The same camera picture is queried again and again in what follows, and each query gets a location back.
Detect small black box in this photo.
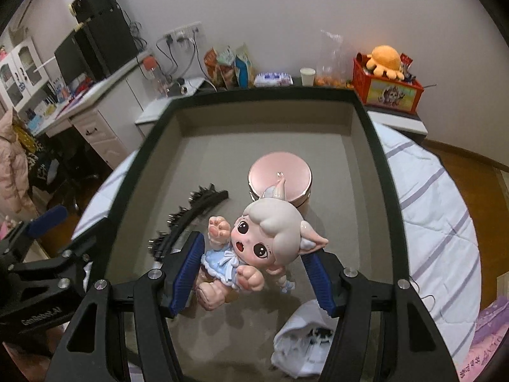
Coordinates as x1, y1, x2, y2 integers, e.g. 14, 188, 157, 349
75, 0, 128, 25

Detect red printed crate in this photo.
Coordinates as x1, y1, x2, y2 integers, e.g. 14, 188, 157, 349
353, 53, 424, 117

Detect rose gold jar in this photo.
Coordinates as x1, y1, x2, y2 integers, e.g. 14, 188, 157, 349
247, 151, 313, 211

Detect clear plastic bag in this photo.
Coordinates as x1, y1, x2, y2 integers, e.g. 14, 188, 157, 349
314, 30, 355, 89

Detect black office chair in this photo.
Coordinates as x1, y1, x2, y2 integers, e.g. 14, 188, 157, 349
32, 135, 100, 208

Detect white side shelf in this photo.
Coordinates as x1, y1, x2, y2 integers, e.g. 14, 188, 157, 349
366, 107, 429, 137

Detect pale-haired doll figure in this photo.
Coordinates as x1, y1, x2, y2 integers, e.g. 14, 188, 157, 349
193, 178, 329, 311

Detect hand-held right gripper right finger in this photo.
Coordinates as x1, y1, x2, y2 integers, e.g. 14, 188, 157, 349
301, 252, 460, 382

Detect white wall socket strip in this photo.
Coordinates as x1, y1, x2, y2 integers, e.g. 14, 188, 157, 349
163, 24, 204, 47

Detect colourful snack bags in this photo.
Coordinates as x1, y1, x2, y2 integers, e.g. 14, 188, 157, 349
204, 44, 255, 90

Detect black computer monitor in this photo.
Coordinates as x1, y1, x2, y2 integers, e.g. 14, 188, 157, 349
53, 32, 87, 88

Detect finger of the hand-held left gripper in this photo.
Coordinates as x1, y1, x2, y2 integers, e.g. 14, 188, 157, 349
7, 234, 99, 288
0, 206, 69, 264

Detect black power cable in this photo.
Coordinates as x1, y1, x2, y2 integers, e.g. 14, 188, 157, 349
156, 36, 200, 88

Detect white glass-door cabinet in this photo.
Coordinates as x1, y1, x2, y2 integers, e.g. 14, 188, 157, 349
0, 36, 48, 109

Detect black toothed hair clip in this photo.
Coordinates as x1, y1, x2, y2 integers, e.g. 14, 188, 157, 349
189, 184, 230, 216
147, 206, 199, 262

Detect white nightstand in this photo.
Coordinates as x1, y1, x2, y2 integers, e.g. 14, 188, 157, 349
135, 77, 218, 137

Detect white plastic bag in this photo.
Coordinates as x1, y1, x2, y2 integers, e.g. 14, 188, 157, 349
271, 300, 338, 378

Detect pink fluffy jacket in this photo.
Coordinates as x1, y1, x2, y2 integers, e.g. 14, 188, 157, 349
0, 109, 33, 216

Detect pink box with dark rim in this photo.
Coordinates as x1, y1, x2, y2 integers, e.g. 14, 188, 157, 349
69, 86, 404, 382

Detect white desk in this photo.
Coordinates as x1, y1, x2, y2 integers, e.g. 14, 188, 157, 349
24, 50, 154, 168

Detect pink printed sheet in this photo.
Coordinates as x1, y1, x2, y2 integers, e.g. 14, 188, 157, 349
453, 298, 509, 382

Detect bottle with orange cap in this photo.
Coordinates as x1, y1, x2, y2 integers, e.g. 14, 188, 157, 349
143, 56, 166, 98

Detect tissue pack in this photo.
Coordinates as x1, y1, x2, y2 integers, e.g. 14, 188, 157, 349
254, 72, 294, 88

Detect orange octopus plush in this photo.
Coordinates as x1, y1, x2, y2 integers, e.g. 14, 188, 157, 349
365, 45, 405, 80

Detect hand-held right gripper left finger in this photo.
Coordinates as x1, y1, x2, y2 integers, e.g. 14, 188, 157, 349
50, 231, 207, 382

